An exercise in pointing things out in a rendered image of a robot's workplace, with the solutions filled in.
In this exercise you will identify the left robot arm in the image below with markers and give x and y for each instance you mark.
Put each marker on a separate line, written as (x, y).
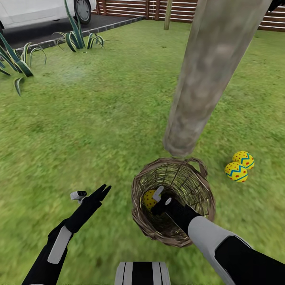
(48, 265)

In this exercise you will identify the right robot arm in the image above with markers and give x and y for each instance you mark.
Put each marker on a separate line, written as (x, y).
(233, 259)

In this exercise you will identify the easter egg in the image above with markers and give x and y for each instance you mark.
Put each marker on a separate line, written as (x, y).
(236, 171)
(148, 201)
(245, 159)

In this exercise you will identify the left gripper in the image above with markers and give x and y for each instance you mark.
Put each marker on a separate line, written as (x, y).
(91, 204)

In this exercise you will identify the wicker basket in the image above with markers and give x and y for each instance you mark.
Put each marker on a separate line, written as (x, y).
(172, 236)

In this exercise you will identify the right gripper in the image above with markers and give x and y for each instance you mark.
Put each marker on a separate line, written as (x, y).
(157, 209)

